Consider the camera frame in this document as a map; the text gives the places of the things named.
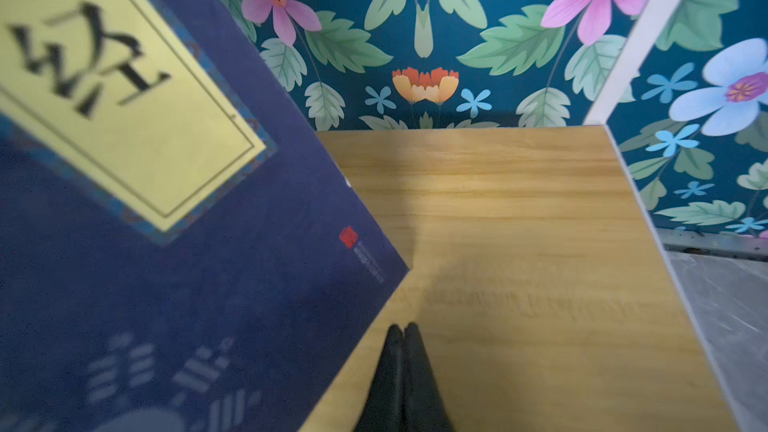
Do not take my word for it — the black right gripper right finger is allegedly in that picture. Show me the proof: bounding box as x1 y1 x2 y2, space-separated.
401 323 453 431

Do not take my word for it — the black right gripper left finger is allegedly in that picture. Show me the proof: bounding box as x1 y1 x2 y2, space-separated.
354 325 404 432

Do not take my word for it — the navy book large yellow label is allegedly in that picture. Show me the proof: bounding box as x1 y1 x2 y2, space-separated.
1 0 408 431

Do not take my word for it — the white metal wooden book shelf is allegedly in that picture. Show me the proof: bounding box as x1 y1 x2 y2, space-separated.
304 0 738 431

